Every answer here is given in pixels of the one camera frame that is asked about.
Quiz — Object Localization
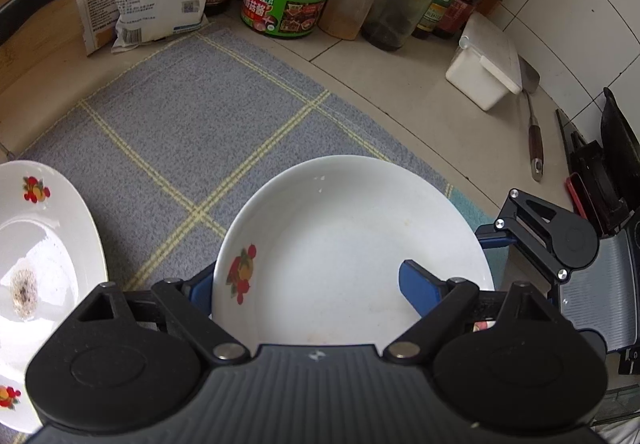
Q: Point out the white plate with stain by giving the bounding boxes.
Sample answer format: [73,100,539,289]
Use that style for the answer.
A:
[0,160,107,433]

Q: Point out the grey checked towel mat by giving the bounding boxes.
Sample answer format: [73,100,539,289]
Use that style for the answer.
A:
[9,25,497,289]

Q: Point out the white seasoning box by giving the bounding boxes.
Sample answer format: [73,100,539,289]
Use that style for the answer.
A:
[445,12,522,112]

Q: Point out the yellow lid spice jar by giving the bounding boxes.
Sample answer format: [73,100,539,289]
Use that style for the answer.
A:
[318,0,374,41]

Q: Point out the metal spatula wooden handle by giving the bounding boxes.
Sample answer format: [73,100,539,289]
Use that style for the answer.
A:
[518,56,544,182]

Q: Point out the black handled kitchen knife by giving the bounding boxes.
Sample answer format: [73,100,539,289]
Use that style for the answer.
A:
[0,0,55,45]

